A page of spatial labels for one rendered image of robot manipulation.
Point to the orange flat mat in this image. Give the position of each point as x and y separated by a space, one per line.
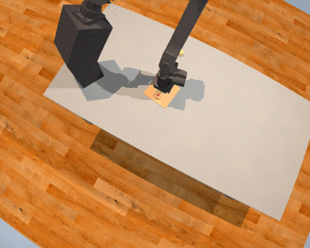
165 98

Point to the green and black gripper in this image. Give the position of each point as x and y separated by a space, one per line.
165 88

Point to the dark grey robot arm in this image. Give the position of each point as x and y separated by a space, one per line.
90 12

